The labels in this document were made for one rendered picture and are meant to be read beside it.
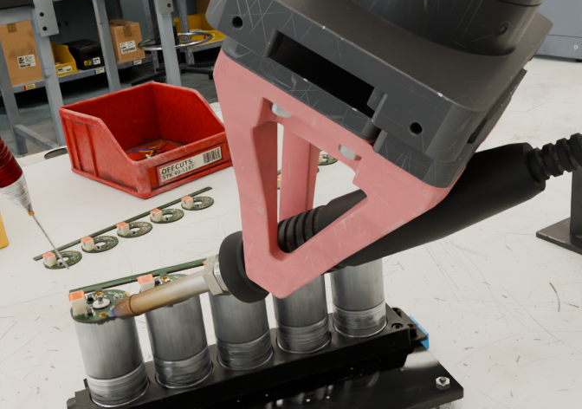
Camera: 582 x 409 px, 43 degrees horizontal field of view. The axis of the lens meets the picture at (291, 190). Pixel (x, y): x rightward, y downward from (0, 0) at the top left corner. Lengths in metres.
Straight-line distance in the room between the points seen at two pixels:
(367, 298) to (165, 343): 0.09
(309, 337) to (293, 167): 0.11
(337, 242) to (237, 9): 0.08
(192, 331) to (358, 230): 0.13
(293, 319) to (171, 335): 0.05
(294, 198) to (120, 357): 0.11
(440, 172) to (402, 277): 0.27
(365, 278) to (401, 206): 0.15
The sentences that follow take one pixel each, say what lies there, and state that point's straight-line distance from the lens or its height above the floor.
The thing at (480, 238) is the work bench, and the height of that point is 0.75.
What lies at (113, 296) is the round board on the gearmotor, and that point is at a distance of 0.32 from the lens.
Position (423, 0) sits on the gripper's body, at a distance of 0.17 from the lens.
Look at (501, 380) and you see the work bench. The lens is 0.35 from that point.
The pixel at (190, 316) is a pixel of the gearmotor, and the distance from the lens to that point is 0.31.
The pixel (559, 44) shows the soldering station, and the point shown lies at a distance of 0.91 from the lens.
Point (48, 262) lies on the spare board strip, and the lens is 0.51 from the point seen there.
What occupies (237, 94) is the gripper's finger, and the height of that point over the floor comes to 0.91.
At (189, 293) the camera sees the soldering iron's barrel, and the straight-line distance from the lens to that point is 0.27.
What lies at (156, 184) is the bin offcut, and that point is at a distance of 0.60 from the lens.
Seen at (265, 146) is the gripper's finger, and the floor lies 0.90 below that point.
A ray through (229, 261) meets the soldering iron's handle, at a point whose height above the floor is 0.85.
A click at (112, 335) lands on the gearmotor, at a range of 0.31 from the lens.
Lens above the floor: 0.96
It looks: 22 degrees down
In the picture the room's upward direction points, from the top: 6 degrees counter-clockwise
